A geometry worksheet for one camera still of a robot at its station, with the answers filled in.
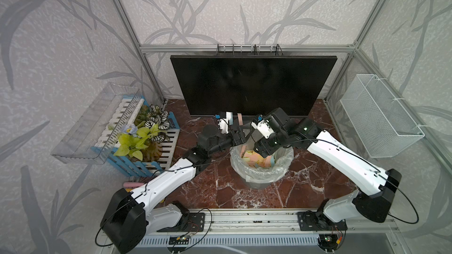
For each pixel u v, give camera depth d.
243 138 0.63
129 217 0.39
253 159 0.84
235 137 0.64
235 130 0.63
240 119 0.89
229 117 0.68
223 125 0.66
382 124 0.65
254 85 0.93
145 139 0.73
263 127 0.64
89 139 0.65
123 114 0.66
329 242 0.74
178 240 0.70
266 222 0.75
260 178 0.66
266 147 0.63
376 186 0.39
